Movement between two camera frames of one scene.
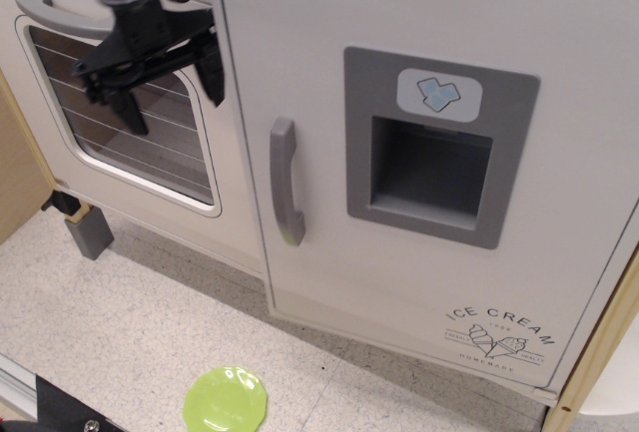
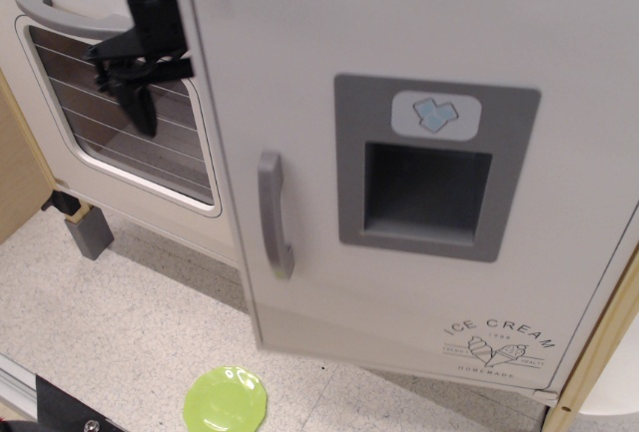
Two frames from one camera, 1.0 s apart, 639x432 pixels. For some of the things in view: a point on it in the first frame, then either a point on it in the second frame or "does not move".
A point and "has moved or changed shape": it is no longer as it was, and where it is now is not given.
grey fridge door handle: (285, 196) -> (270, 176)
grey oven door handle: (37, 4) does not move
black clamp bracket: (63, 201) does not move
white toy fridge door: (444, 147) has moved or changed shape
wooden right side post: (563, 414) does not move
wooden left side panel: (27, 187) does not move
